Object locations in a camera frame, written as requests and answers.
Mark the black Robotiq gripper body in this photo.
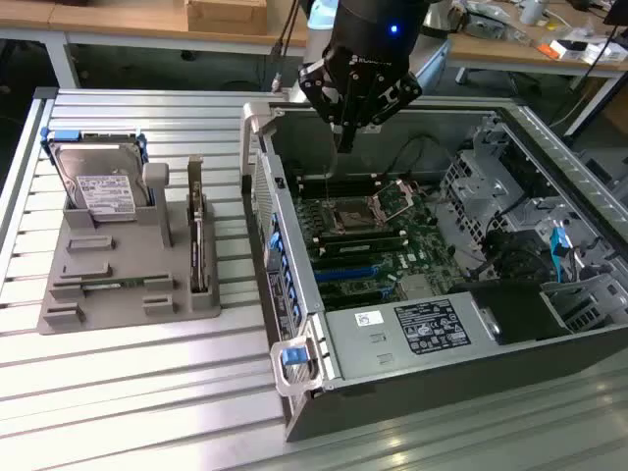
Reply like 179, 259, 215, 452
321, 0, 429, 128

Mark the brown cardboard box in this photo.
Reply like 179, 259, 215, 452
184, 0, 269, 35

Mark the CPU socket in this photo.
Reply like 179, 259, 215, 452
333, 198, 385, 233

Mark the cluttered wooden desk white leg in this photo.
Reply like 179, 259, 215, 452
444, 0, 628, 138

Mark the silver disk bay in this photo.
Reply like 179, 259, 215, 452
539, 272, 628, 336

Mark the black plastic shroud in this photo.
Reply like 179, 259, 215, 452
449, 280, 573, 347

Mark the empty black RAM slot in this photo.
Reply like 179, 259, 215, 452
296, 175, 369, 187
298, 184, 374, 198

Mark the white cup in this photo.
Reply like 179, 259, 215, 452
519, 0, 547, 26

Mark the black case fan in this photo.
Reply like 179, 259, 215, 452
483, 229, 558, 286

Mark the silver perforated drive cage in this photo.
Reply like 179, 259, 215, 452
439, 146, 524, 256

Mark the black monitor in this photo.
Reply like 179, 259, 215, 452
602, 0, 628, 26

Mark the metal socket cover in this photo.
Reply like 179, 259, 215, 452
371, 180, 424, 226

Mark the black RAM stick with label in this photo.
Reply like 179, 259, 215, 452
317, 234, 409, 257

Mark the green Dell motherboard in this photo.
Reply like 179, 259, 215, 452
292, 174, 468, 314

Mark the silver chipset heatsink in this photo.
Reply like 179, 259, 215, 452
397, 273, 445, 299

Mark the grey plastic parts rack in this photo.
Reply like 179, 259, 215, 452
37, 162, 222, 337

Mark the long wooden desk white frame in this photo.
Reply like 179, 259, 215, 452
0, 0, 315, 90

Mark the black hanging robot cable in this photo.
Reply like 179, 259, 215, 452
271, 0, 309, 94

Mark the black expansion slot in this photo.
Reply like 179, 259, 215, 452
321, 288, 396, 306

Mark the hard disk with blue carrier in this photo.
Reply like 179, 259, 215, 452
39, 126, 151, 225

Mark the open grey PC case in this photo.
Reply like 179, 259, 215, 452
238, 95, 628, 444

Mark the grey power supply with label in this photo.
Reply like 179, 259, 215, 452
323, 292, 502, 383

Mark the green RAM stick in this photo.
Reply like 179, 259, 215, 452
82, 277, 148, 288

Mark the small white box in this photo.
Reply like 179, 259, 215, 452
548, 38, 590, 63

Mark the black graphics card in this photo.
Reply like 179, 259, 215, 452
185, 154, 211, 295

